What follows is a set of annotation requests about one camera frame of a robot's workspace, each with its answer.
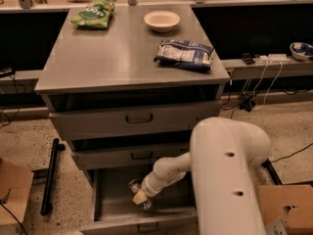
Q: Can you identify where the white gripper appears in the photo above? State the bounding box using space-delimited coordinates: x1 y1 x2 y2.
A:
132 177 160 205

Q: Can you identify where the red bull can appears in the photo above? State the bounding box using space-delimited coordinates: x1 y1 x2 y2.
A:
128 179 152 211

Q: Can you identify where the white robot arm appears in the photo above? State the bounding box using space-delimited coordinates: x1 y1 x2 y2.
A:
132 117 271 235

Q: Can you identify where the bottom drawer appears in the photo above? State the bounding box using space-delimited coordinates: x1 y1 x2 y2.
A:
79 164 197 235

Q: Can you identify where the drawer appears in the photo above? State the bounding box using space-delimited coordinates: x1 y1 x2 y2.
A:
50 101 221 140
79 164 197 235
71 142 189 170

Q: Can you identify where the middle drawer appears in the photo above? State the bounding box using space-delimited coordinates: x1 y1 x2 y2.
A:
71 142 189 170

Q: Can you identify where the top drawer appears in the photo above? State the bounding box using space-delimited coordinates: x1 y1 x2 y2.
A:
50 101 221 140

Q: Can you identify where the grey drawer cabinet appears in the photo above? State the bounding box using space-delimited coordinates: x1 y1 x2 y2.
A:
34 4 231 235

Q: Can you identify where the black bar left floor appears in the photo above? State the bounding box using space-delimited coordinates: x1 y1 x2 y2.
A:
40 138 65 216

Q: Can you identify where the black bar floor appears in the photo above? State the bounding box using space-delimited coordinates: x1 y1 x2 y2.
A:
40 138 65 216
262 160 282 185

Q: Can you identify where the cardboard box left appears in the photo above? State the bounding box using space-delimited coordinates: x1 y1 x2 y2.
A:
0 160 33 235

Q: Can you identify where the cardboard box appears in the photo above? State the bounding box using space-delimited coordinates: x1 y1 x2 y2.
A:
0 160 33 235
259 185 313 235

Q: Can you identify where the black bar right floor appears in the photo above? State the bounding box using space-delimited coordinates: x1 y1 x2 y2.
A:
262 160 282 185

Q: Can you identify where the blue white snack bag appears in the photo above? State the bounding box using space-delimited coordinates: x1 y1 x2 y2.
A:
154 39 215 72

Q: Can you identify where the cardboard box right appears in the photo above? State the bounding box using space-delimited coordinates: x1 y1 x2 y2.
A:
259 185 313 235

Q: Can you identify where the black remote on ledge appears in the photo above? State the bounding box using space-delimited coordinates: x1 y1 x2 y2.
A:
242 53 255 65

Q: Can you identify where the green chip bag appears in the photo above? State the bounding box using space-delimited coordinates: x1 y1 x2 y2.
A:
69 0 115 29

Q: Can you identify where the white power strip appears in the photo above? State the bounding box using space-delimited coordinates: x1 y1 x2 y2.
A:
259 54 290 63

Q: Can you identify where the blue white bowl on ledge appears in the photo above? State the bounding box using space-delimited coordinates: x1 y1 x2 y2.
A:
290 42 313 61

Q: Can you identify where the black floor cable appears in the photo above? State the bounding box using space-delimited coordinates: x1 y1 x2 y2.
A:
269 142 313 165

